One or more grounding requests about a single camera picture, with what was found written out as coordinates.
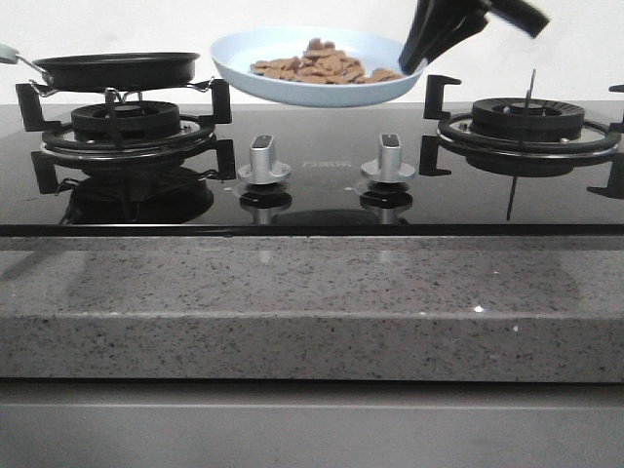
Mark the black glass gas cooktop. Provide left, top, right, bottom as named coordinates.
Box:
left=1, top=102, right=623, bottom=237

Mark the right silver stove knob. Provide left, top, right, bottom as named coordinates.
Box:
left=361, top=134, right=415, bottom=183

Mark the grey cabinet drawer front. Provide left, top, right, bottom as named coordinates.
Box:
left=1, top=381, right=623, bottom=467

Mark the brown meat pieces pile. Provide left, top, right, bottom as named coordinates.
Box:
left=250, top=38, right=403, bottom=85

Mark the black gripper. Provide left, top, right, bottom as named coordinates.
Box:
left=399, top=0, right=550, bottom=73

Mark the black gas burner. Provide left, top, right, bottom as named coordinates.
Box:
left=470, top=97, right=585, bottom=142
left=71, top=100, right=180, bottom=141

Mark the black pan support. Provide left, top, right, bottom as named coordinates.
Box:
left=419, top=75, right=623, bottom=200
left=16, top=78, right=236, bottom=194

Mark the right black gas burner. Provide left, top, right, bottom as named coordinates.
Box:
left=470, top=97, right=585, bottom=142

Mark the wire pan reducer ring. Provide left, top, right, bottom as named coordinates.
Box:
left=28, top=76, right=215, bottom=105

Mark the light blue plate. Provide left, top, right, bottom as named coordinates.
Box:
left=211, top=25, right=427, bottom=108

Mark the left black gas burner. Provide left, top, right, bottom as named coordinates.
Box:
left=71, top=100, right=180, bottom=141

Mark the left silver stove knob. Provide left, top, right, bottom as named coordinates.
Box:
left=238, top=135, right=292, bottom=185

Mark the silver stove knob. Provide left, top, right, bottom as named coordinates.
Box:
left=361, top=134, right=415, bottom=183
left=238, top=135, right=292, bottom=185

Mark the left black pan support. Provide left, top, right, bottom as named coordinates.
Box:
left=16, top=78, right=236, bottom=194

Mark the black frying pan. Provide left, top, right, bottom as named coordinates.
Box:
left=0, top=42, right=202, bottom=94

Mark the right black pan support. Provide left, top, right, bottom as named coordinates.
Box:
left=419, top=75, right=623, bottom=200

